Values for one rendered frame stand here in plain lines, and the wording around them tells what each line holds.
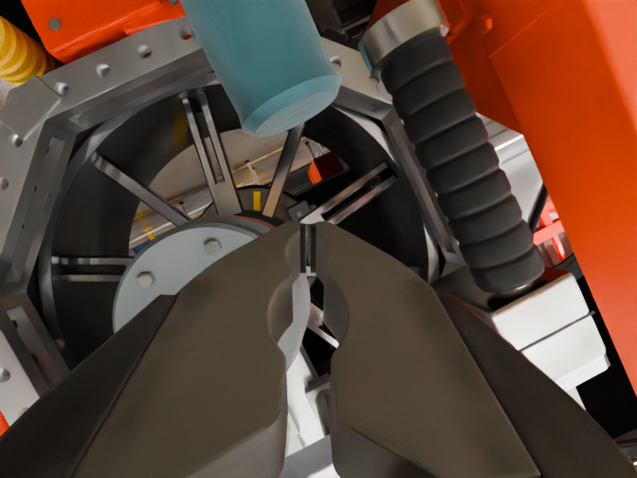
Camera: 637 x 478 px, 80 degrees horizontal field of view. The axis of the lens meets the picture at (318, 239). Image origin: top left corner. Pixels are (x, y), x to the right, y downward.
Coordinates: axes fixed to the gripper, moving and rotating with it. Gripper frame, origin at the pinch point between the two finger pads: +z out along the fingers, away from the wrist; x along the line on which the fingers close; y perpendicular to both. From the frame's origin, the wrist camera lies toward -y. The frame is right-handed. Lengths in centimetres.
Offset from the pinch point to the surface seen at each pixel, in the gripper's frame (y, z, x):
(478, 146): -0.2, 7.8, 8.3
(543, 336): 8.3, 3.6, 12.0
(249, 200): 35, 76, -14
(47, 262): 21.3, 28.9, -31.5
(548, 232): 343, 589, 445
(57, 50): -1.8, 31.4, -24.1
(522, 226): 3.4, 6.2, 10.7
